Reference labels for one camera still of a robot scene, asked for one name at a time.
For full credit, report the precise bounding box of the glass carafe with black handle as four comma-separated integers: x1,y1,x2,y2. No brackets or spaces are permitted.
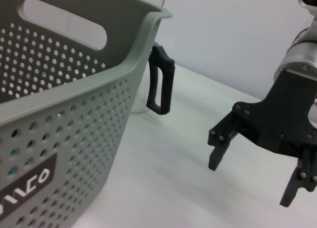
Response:
131,42,176,115

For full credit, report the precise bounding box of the grey-green perforated storage bin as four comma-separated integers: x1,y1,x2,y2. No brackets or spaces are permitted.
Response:
0,0,173,228

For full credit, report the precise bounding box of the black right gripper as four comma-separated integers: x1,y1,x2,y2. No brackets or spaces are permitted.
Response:
207,70,317,208

